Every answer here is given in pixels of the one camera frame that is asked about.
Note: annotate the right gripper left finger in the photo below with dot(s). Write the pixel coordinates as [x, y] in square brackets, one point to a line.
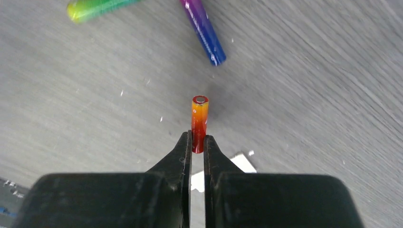
[157, 198]

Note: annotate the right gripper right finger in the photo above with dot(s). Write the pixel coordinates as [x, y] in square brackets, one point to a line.
[236, 199]

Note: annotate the purple blue battery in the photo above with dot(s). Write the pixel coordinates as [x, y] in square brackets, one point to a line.
[199, 19]

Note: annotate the green battery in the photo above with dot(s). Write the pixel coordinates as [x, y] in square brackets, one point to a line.
[80, 11]

